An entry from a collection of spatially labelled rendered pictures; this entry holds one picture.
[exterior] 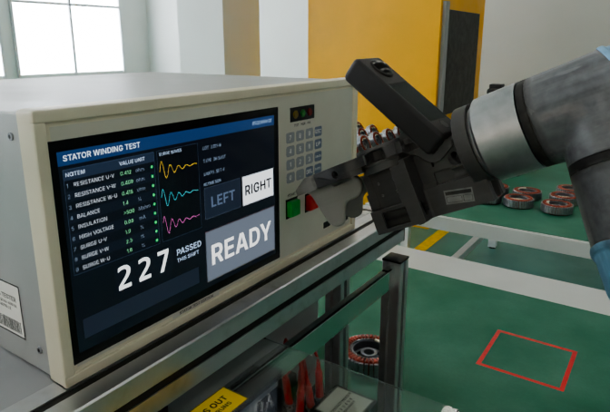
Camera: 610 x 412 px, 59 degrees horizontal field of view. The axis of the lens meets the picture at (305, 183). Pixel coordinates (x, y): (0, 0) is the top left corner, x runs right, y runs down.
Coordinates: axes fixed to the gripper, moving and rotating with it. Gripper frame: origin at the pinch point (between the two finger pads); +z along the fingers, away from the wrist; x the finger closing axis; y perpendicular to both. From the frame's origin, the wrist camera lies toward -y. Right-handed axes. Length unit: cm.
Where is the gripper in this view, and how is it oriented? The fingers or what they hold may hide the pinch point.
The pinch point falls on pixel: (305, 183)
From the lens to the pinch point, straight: 59.7
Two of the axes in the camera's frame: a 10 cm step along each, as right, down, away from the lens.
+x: 5.6, -2.1, 8.0
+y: 3.5, 9.4, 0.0
